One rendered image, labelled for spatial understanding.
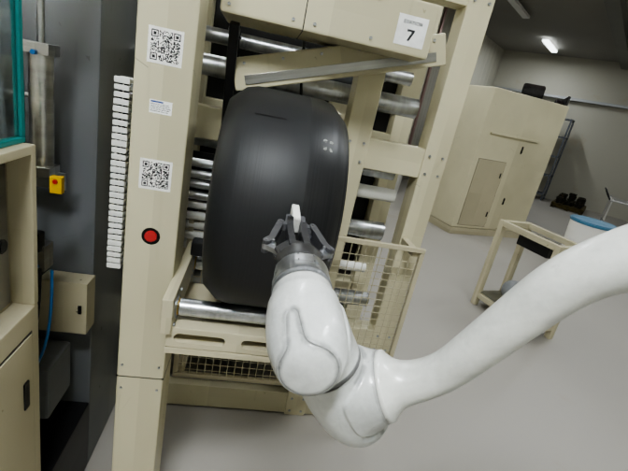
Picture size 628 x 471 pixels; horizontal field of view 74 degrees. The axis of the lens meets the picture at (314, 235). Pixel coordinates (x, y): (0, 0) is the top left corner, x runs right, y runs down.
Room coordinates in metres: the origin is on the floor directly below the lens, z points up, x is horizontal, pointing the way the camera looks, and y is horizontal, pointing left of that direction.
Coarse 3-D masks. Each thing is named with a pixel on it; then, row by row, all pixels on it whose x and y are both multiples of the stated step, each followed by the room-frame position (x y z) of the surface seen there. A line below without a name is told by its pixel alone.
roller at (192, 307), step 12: (180, 300) 0.93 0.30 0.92; (192, 300) 0.94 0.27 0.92; (180, 312) 0.92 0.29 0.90; (192, 312) 0.92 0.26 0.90; (204, 312) 0.93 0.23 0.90; (216, 312) 0.93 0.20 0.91; (228, 312) 0.94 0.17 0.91; (240, 312) 0.95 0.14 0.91; (252, 312) 0.96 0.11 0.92; (264, 312) 0.96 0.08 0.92; (264, 324) 0.96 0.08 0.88
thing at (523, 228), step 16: (512, 224) 3.35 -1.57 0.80; (528, 224) 3.54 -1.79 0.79; (496, 240) 3.43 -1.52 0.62; (528, 240) 3.25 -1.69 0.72; (544, 240) 3.06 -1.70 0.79; (560, 240) 3.26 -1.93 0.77; (512, 256) 3.59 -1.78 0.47; (544, 256) 3.09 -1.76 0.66; (512, 272) 3.56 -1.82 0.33; (480, 288) 3.43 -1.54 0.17
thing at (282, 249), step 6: (288, 240) 0.68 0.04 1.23; (276, 246) 0.65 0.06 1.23; (282, 246) 0.66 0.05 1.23; (288, 246) 0.63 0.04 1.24; (294, 246) 0.62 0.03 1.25; (300, 246) 0.62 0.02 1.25; (306, 246) 0.62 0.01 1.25; (312, 246) 0.68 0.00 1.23; (282, 252) 0.62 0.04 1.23; (288, 252) 0.61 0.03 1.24; (294, 252) 0.60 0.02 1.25; (306, 252) 0.60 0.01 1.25; (312, 252) 0.61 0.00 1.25; (318, 252) 0.63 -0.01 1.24; (276, 258) 0.64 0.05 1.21
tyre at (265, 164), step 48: (240, 96) 1.00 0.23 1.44; (288, 96) 1.04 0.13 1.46; (240, 144) 0.87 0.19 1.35; (288, 144) 0.90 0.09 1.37; (336, 144) 0.94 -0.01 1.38; (240, 192) 0.82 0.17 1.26; (288, 192) 0.85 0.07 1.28; (336, 192) 0.89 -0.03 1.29; (240, 240) 0.81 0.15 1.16; (336, 240) 0.89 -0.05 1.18; (240, 288) 0.86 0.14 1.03
